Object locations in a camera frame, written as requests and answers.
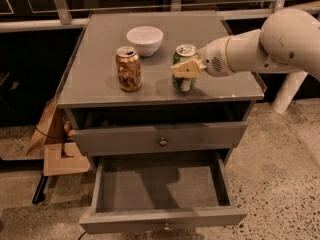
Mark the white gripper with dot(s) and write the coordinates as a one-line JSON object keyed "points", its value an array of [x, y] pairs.
{"points": [[215, 59]]}

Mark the green soda can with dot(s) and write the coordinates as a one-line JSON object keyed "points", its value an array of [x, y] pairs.
{"points": [[183, 51]]}

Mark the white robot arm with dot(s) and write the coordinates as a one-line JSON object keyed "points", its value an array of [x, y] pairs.
{"points": [[288, 41]]}

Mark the grey drawer cabinet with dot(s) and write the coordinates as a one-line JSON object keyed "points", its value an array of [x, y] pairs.
{"points": [[92, 97]]}

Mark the gold brown soda can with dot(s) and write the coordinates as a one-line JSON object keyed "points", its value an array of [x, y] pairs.
{"points": [[128, 68]]}

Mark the grey top drawer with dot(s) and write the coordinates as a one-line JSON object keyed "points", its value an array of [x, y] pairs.
{"points": [[145, 139]]}

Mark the brass top drawer knob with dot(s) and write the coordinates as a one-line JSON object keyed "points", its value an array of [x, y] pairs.
{"points": [[162, 142]]}

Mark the brass drawer knob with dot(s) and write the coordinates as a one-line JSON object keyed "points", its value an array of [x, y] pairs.
{"points": [[162, 142], [166, 227]]}

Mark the grey open middle drawer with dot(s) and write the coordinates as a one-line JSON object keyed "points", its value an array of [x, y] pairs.
{"points": [[141, 192]]}

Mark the brass middle drawer knob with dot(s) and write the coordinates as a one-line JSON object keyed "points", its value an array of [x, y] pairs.
{"points": [[166, 227]]}

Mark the white ceramic bowl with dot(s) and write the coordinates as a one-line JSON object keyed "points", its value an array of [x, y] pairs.
{"points": [[146, 39]]}

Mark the white diagonal post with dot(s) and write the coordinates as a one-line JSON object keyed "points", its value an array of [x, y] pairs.
{"points": [[288, 90]]}

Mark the metal railing frame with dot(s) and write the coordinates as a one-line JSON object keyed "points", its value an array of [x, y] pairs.
{"points": [[19, 15]]}

